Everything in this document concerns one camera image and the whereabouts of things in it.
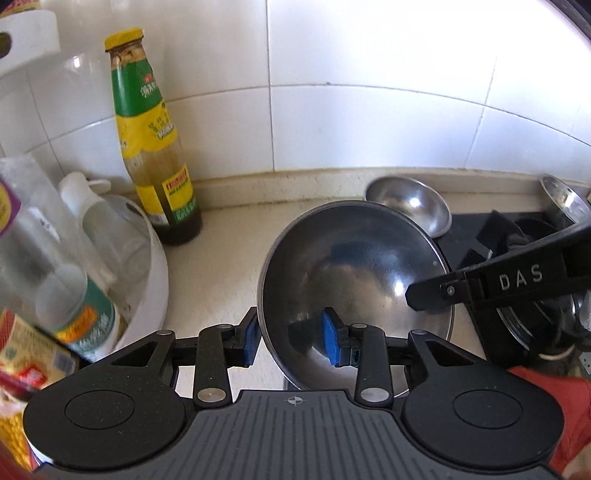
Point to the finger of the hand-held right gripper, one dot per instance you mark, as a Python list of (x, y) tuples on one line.
[(429, 293)]

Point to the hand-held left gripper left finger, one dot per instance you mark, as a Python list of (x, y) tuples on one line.
[(250, 341)]

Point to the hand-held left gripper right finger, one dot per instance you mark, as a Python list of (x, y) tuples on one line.
[(328, 337)]

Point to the stainless steel bowl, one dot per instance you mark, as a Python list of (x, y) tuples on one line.
[(415, 207), (351, 258)]

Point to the black gas stove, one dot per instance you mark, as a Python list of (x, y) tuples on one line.
[(461, 230)]

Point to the rimmed steel bowl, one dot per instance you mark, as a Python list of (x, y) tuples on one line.
[(565, 203)]

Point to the white two-tier seasoning rack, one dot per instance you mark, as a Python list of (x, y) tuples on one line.
[(152, 286)]

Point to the red cloth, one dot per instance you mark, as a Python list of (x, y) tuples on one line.
[(563, 415)]

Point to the white cap clear bottle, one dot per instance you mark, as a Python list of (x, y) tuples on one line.
[(106, 230)]

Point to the green yellow label sauce bottle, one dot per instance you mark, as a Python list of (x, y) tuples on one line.
[(152, 152)]

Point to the yellow red packet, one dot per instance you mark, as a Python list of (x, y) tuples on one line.
[(32, 360)]

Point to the purple label clear bottle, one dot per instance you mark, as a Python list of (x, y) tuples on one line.
[(46, 258)]

